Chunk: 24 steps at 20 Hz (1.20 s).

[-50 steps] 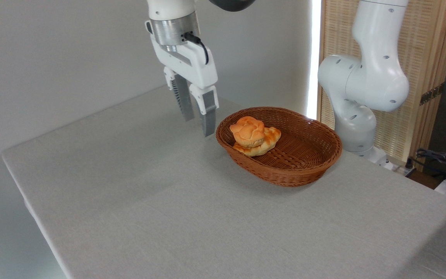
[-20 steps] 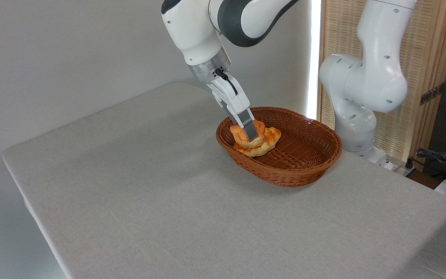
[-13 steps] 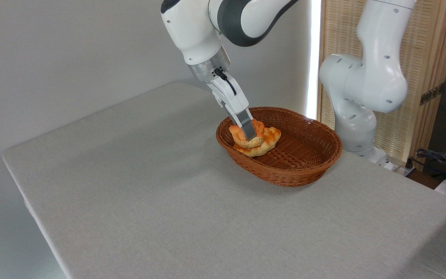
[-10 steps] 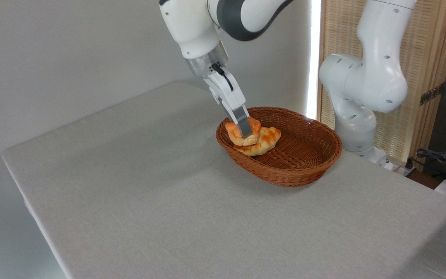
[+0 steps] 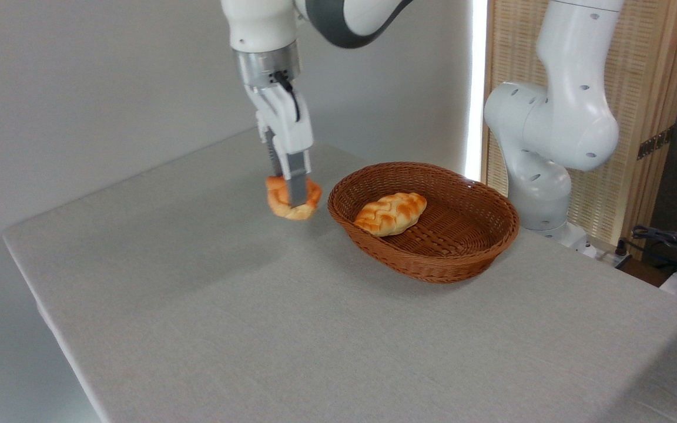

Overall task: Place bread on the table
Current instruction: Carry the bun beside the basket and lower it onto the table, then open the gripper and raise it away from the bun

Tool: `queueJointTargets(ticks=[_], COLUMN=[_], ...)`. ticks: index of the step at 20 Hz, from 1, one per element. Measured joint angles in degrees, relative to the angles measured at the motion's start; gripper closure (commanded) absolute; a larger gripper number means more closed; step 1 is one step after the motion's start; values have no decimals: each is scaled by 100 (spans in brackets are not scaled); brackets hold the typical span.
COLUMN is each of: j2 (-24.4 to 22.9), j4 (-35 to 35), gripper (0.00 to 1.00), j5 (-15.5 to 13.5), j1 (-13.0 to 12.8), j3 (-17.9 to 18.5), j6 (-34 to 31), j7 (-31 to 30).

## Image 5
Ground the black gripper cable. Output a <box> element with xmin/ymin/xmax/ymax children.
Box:
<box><xmin>273</xmin><ymin>70</ymin><xmax>302</xmax><ymax>123</ymax></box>

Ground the braided golden bread loaf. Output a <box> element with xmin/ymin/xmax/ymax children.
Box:
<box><xmin>354</xmin><ymin>192</ymin><xmax>427</xmax><ymax>237</ymax></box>

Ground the brown woven wicker basket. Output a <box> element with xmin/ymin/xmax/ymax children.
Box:
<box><xmin>327</xmin><ymin>162</ymin><xmax>520</xmax><ymax>284</ymax></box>

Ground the round orange bread roll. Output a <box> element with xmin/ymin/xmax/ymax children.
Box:
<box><xmin>265</xmin><ymin>175</ymin><xmax>322</xmax><ymax>221</ymax></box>

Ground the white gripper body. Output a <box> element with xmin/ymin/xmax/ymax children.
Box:
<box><xmin>244</xmin><ymin>82</ymin><xmax>315</xmax><ymax>157</ymax></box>

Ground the black screen hinge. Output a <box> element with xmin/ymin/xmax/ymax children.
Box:
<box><xmin>637</xmin><ymin>125</ymin><xmax>676</xmax><ymax>160</ymax></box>

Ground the grey tablecloth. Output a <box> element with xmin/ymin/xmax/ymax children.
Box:
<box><xmin>2</xmin><ymin>128</ymin><xmax>677</xmax><ymax>423</ymax></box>

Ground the wooden bamboo folding screen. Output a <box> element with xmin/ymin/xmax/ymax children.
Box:
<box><xmin>482</xmin><ymin>0</ymin><xmax>677</xmax><ymax>247</ymax></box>

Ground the white power strip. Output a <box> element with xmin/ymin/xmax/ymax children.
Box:
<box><xmin>585</xmin><ymin>238</ymin><xmax>633</xmax><ymax>269</ymax></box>

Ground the black cable bundle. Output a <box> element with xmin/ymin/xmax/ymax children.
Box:
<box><xmin>631</xmin><ymin>219</ymin><xmax>677</xmax><ymax>277</ymax></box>

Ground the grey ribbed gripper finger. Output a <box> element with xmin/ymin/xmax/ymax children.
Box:
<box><xmin>282</xmin><ymin>150</ymin><xmax>312</xmax><ymax>208</ymax></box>
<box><xmin>256</xmin><ymin>112</ymin><xmax>284</xmax><ymax>178</ymax></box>

